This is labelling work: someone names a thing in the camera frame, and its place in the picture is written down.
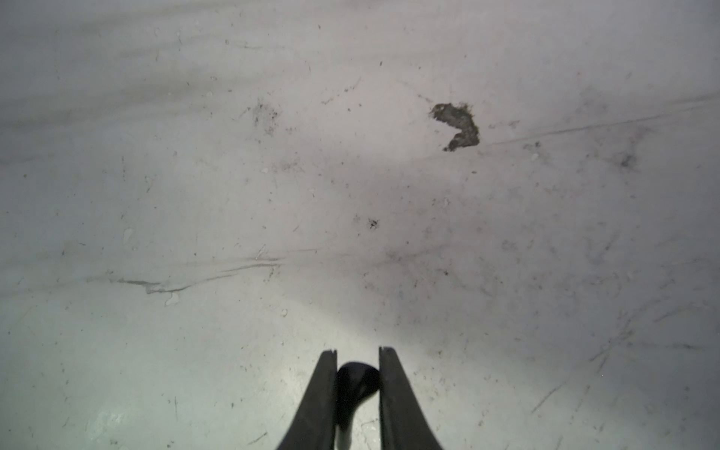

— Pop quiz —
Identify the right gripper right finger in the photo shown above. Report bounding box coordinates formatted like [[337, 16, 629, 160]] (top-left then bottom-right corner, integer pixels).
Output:
[[379, 347, 443, 450]]

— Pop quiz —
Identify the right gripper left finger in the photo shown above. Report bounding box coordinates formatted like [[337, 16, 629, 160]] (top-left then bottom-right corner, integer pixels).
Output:
[[277, 350, 338, 450]]

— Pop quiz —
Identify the black earbud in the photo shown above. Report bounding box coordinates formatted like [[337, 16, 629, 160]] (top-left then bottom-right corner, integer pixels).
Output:
[[336, 362, 380, 450]]

